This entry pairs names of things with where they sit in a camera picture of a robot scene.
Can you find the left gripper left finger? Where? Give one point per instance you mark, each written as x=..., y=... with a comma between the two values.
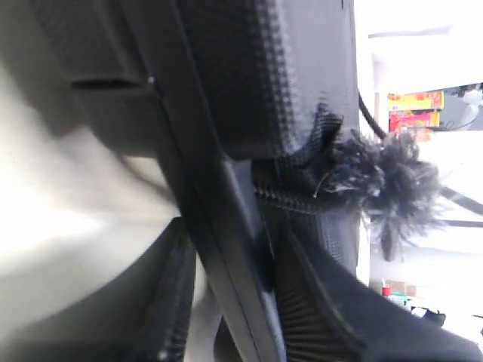
x=141, y=315

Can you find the colourful stacked boxes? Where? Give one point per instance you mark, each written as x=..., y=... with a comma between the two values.
x=415, y=110

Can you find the black plastic carrying case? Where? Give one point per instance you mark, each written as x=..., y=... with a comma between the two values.
x=210, y=87

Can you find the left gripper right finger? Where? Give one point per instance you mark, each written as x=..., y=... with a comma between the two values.
x=327, y=314

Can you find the red cup on desk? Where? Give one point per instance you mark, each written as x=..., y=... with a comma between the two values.
x=386, y=289

